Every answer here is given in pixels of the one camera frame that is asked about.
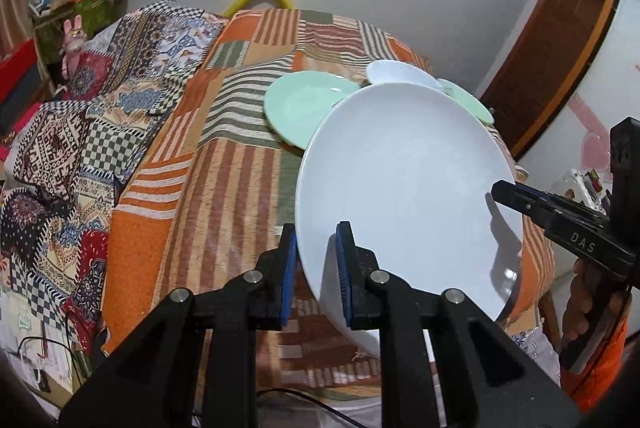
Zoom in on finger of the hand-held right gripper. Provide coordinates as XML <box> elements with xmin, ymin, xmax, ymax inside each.
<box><xmin>517</xmin><ymin>184</ymin><xmax>610</xmax><ymax>223</ymax></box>
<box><xmin>491</xmin><ymin>181</ymin><xmax>556</xmax><ymax>234</ymax></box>

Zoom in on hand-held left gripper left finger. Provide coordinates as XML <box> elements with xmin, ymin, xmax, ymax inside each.
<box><xmin>59</xmin><ymin>223</ymin><xmax>301</xmax><ymax>428</ymax></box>

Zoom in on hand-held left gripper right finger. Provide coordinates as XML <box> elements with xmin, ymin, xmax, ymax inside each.
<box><xmin>336</xmin><ymin>221</ymin><xmax>583</xmax><ymax>428</ymax></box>

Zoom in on large white plate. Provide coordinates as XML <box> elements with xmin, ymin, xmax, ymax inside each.
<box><xmin>295</xmin><ymin>83</ymin><xmax>524</xmax><ymax>359</ymax></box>

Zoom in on green plate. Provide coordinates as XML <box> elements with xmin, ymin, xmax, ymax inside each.
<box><xmin>264</xmin><ymin>71</ymin><xmax>362</xmax><ymax>150</ymax></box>
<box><xmin>436</xmin><ymin>78</ymin><xmax>496</xmax><ymax>125</ymax></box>

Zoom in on small white plate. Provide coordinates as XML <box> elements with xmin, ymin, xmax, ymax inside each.
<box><xmin>366</xmin><ymin>59</ymin><xmax>446</xmax><ymax>90</ymax></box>

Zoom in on person's right hand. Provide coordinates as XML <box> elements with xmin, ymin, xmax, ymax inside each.
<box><xmin>561</xmin><ymin>257</ymin><xmax>632</xmax><ymax>361</ymax></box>

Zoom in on orange striped blanket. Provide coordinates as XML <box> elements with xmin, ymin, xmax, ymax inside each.
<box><xmin>100</xmin><ymin>7</ymin><xmax>556</xmax><ymax>401</ymax></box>

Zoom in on white patterned cloth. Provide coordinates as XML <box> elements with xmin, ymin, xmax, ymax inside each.
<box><xmin>510</xmin><ymin>327</ymin><xmax>561</xmax><ymax>381</ymax></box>

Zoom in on wooden door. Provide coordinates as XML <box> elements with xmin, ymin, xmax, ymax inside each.
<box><xmin>480</xmin><ymin>0</ymin><xmax>626</xmax><ymax>161</ymax></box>

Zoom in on patchwork patterned quilt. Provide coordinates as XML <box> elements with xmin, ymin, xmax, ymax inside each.
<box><xmin>0</xmin><ymin>0</ymin><xmax>228</xmax><ymax>359</ymax></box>

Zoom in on scattered papers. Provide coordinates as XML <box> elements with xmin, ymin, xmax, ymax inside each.
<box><xmin>0</xmin><ymin>288</ymin><xmax>76</xmax><ymax>394</ymax></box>

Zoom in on pink bunny toy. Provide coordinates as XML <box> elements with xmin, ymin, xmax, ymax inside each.
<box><xmin>62</xmin><ymin>14</ymin><xmax>87</xmax><ymax>76</ymax></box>

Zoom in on green cardboard box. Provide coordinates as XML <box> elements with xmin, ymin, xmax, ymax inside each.
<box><xmin>35</xmin><ymin>0</ymin><xmax>108</xmax><ymax>64</ymax></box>

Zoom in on red box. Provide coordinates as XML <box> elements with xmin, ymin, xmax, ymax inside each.
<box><xmin>0</xmin><ymin>39</ymin><xmax>41</xmax><ymax>109</ymax></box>

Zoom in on striped curtain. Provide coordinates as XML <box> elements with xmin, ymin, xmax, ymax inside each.
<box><xmin>0</xmin><ymin>0</ymin><xmax>41</xmax><ymax>54</ymax></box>

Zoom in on pink wall sticker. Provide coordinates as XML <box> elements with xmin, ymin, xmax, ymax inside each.
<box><xmin>567</xmin><ymin>93</ymin><xmax>613</xmax><ymax>174</ymax></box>

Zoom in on black floor cable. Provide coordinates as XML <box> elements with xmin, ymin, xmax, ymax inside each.
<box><xmin>255</xmin><ymin>388</ymin><xmax>351</xmax><ymax>428</ymax></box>

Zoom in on thin black cable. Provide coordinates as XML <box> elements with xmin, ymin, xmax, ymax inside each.
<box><xmin>17</xmin><ymin>335</ymin><xmax>93</xmax><ymax>391</ymax></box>

